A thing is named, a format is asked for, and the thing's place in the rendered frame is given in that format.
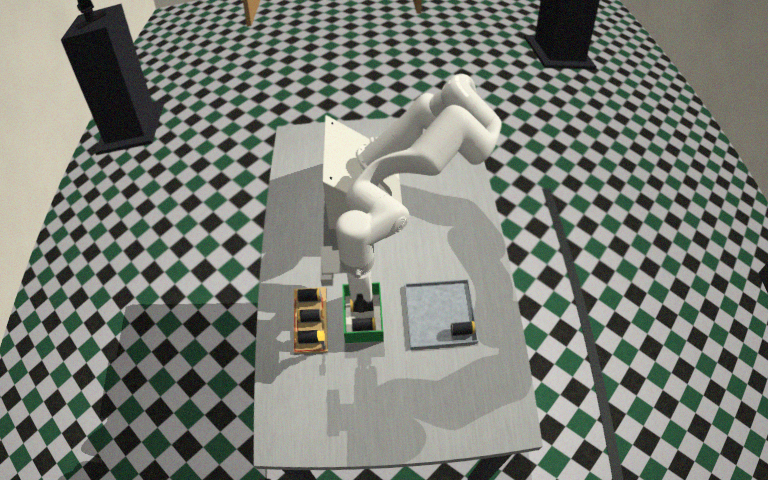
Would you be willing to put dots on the green open box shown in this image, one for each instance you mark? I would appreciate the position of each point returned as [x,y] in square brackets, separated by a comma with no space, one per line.
[363,336]

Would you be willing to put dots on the tan flat circuit board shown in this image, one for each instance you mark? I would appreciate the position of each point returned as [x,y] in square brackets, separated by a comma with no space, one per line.
[300,326]

